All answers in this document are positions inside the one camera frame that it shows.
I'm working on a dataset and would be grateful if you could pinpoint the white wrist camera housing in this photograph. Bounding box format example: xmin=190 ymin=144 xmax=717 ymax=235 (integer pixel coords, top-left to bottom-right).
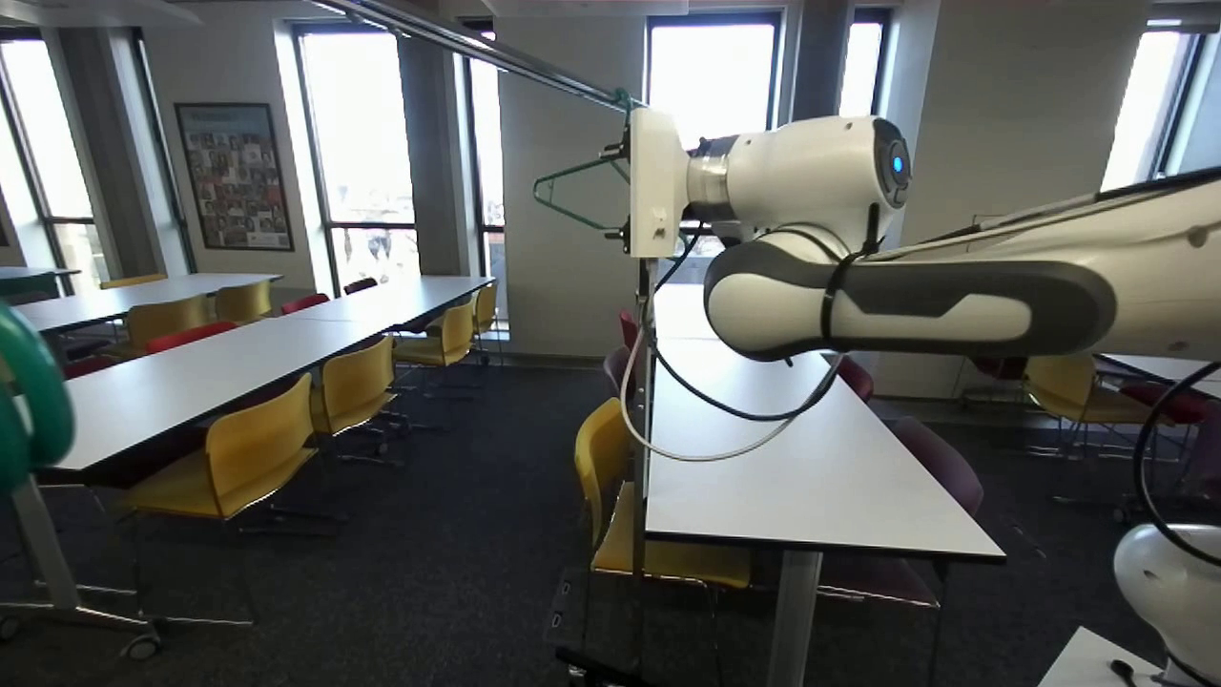
xmin=623 ymin=102 xmax=694 ymax=263

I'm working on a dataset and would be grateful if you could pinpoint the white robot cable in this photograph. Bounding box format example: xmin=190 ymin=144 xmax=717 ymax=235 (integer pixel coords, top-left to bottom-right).
xmin=612 ymin=318 xmax=822 ymax=469

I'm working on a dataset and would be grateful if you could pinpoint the framed colourful wall picture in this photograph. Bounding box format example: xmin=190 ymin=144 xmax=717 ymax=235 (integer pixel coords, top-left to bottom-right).
xmin=171 ymin=98 xmax=298 ymax=257

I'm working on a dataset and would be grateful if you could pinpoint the grey rack post with base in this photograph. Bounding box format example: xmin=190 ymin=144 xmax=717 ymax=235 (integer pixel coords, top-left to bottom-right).
xmin=0 ymin=474 xmax=259 ymax=664

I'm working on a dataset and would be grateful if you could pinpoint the yellow chair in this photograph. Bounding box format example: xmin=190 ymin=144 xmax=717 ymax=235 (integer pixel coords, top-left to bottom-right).
xmin=467 ymin=277 xmax=503 ymax=338
xmin=1017 ymin=350 xmax=1147 ymax=430
xmin=116 ymin=369 xmax=316 ymax=525
xmin=567 ymin=393 xmax=754 ymax=593
xmin=207 ymin=277 xmax=278 ymax=325
xmin=123 ymin=294 xmax=213 ymax=356
xmin=309 ymin=331 xmax=399 ymax=441
xmin=389 ymin=294 xmax=479 ymax=375

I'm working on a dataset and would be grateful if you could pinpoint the maroon chair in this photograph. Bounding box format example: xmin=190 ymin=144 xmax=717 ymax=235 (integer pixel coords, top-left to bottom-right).
xmin=829 ymin=350 xmax=881 ymax=404

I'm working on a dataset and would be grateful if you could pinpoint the long white table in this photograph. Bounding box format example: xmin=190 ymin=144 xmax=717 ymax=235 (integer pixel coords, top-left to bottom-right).
xmin=50 ymin=271 xmax=493 ymax=487

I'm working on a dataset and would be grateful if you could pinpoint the bunch of green hangers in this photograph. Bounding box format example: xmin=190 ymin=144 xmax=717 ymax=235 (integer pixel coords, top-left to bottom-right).
xmin=0 ymin=301 xmax=80 ymax=501

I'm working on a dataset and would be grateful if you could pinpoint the white work table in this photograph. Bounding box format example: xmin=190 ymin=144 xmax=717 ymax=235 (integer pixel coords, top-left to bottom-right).
xmin=639 ymin=331 xmax=1007 ymax=687

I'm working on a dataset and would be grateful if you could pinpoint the silver clothes rack rod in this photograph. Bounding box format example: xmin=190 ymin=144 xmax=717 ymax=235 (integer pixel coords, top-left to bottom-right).
xmin=320 ymin=0 xmax=635 ymax=113

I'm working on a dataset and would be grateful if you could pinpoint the slim grey rack post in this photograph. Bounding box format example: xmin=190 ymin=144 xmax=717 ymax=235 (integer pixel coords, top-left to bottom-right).
xmin=632 ymin=250 xmax=661 ymax=504

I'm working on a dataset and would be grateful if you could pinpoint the white base board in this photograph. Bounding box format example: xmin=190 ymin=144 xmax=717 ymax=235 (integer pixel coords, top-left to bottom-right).
xmin=1036 ymin=623 xmax=1167 ymax=687

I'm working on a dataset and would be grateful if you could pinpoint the thick black cable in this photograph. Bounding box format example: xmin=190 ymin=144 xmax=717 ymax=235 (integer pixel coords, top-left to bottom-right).
xmin=1129 ymin=356 xmax=1221 ymax=572

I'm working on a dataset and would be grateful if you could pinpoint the red chair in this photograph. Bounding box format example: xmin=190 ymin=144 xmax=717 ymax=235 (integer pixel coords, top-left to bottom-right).
xmin=612 ymin=299 xmax=648 ymax=361
xmin=138 ymin=318 xmax=239 ymax=360
xmin=275 ymin=290 xmax=331 ymax=322
xmin=1120 ymin=379 xmax=1221 ymax=430

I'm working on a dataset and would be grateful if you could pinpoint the purple chair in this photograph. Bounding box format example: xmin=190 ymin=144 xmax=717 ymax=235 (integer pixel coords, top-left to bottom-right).
xmin=600 ymin=342 xmax=644 ymax=412
xmin=815 ymin=417 xmax=992 ymax=616

